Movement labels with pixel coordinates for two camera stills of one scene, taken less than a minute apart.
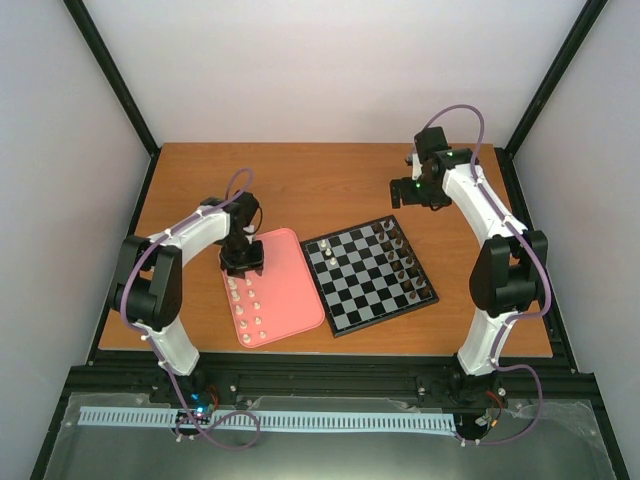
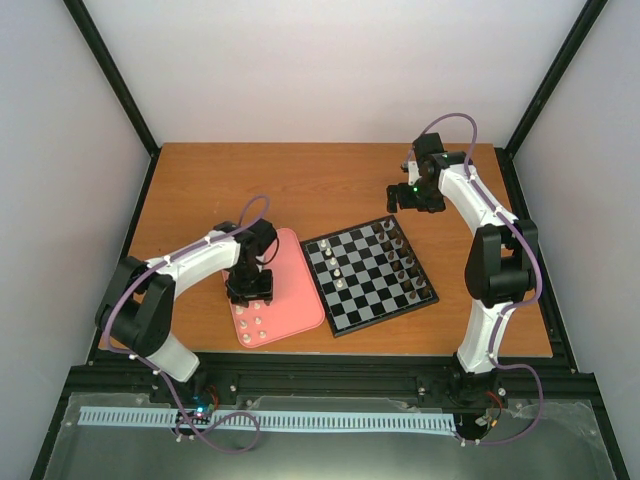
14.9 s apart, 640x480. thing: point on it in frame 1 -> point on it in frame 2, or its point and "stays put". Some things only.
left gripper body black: x=241 y=255 -> x=249 y=282
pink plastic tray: x=282 y=300 stays put
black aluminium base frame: x=529 y=378 stays put
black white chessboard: x=366 y=275 stays put
